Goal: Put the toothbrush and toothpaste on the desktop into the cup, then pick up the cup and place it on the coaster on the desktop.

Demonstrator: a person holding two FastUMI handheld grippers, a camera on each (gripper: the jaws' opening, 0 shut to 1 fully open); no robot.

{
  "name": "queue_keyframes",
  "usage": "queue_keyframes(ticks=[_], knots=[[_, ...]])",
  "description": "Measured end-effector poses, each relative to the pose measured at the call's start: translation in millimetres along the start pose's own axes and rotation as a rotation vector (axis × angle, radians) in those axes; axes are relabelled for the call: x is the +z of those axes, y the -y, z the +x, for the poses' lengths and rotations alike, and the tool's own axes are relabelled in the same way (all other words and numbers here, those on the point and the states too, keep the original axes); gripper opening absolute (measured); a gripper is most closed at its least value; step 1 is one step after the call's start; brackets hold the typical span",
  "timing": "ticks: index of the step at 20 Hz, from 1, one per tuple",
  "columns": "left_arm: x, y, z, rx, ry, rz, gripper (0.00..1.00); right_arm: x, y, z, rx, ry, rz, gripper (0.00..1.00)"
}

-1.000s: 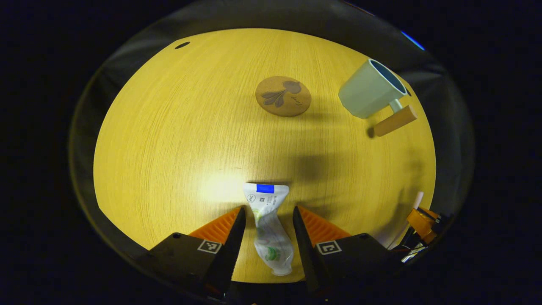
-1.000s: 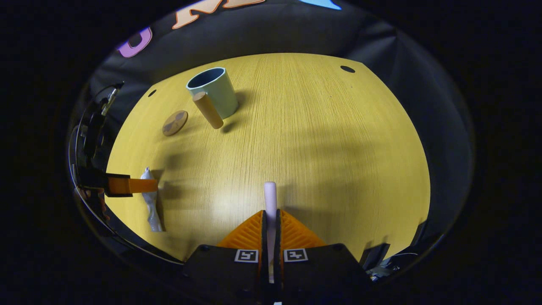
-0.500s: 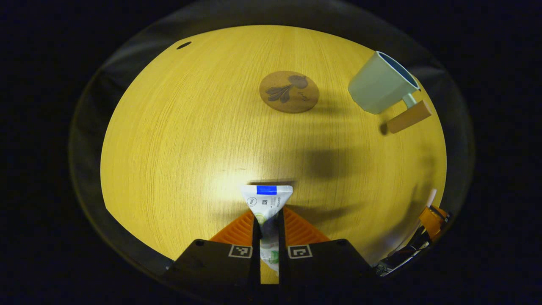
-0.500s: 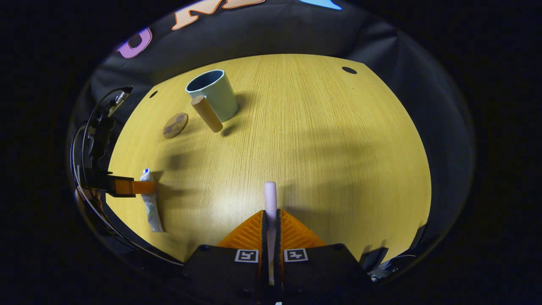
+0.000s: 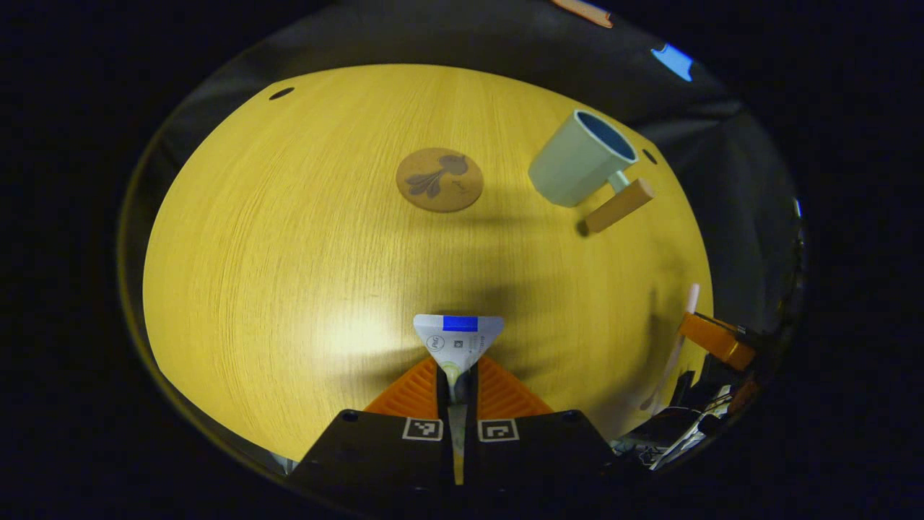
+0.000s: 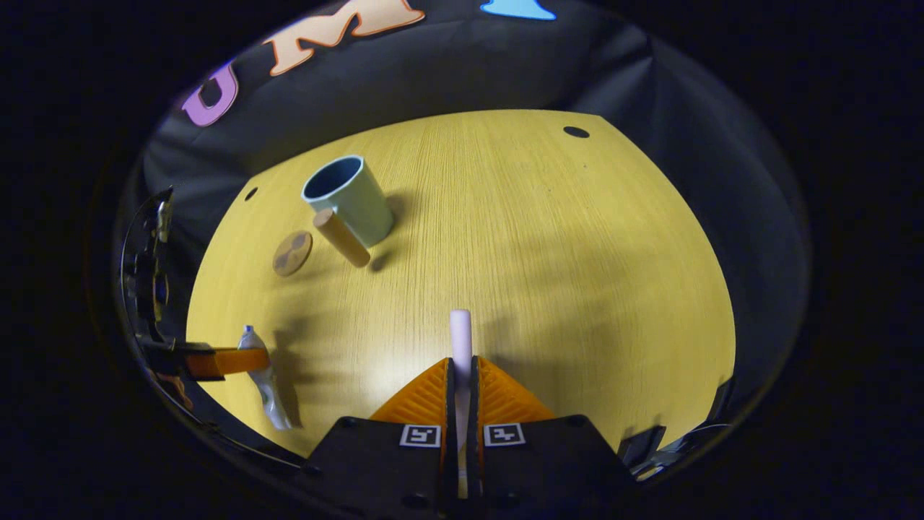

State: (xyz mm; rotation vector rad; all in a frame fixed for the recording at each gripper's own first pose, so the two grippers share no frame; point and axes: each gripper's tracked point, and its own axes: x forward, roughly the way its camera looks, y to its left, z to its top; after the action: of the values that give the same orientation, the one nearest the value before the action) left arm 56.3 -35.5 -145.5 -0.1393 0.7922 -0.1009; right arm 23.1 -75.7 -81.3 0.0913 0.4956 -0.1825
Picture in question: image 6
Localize light blue cup wooden handle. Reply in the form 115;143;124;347
301;155;395;269

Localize pale pink toothbrush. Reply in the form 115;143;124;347
449;309;474;499

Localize round brown coaster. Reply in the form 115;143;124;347
272;230;314;277

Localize white toothpaste tube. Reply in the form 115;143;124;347
237;325;293;431

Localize wooden desktop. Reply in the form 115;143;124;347
186;109;737;463

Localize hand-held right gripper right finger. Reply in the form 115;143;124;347
466;355;640;520

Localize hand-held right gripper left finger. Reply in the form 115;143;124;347
303;357;458;520

